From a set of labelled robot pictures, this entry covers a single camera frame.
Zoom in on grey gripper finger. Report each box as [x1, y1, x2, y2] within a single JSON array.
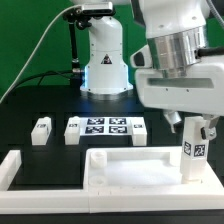
[[201, 114, 219, 140], [163, 110, 182, 133]]

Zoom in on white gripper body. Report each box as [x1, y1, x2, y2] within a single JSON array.
[[135, 63, 224, 116]]

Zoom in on white desk top tray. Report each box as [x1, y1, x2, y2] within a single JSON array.
[[82, 145, 206, 194]]

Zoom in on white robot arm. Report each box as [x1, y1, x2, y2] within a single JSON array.
[[71, 0, 224, 140]]

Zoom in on fiducial marker sheet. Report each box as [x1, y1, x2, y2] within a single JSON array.
[[80, 117, 131, 136]]

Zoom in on black cables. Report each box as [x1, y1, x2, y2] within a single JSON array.
[[6, 69, 74, 96]]

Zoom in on grey camera on stand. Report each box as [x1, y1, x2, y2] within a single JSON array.
[[81, 2, 114, 16]]

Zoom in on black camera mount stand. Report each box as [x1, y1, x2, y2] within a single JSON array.
[[63, 9, 91, 88]]

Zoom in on white cable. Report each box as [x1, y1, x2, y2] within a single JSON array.
[[0, 3, 84, 104]]

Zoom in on white U-shaped frame fence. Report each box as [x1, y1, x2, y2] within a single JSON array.
[[0, 150, 224, 214]]

